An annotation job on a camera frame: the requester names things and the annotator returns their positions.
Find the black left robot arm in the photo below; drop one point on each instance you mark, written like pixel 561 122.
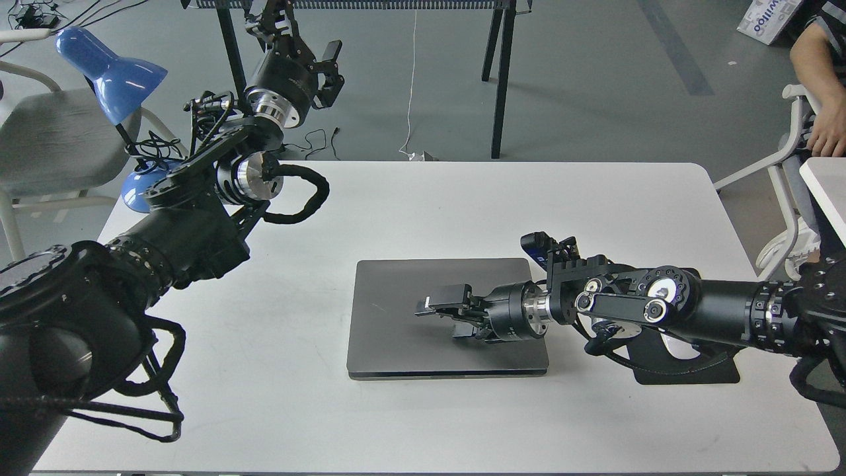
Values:
pixel 77 339

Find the grey laptop computer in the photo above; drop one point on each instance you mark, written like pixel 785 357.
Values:
pixel 387 340

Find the person's forearm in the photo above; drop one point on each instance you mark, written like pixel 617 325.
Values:
pixel 814 67

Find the blue desk lamp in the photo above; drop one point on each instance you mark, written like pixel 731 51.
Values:
pixel 121 85

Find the grey white chair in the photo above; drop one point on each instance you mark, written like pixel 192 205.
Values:
pixel 56 147

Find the black mouse pad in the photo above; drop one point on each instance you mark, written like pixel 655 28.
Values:
pixel 648 351

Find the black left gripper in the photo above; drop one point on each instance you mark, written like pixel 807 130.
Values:
pixel 289 82

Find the white computer mouse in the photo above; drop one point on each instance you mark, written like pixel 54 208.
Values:
pixel 679 349

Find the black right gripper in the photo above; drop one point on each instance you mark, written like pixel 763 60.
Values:
pixel 510 313

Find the white cardboard box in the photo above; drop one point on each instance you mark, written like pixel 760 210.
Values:
pixel 765 20

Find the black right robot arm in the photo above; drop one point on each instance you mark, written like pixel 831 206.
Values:
pixel 611 304

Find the white office chair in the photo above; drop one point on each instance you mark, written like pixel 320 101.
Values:
pixel 800 240

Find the person's hand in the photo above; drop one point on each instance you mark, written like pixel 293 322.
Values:
pixel 828 132

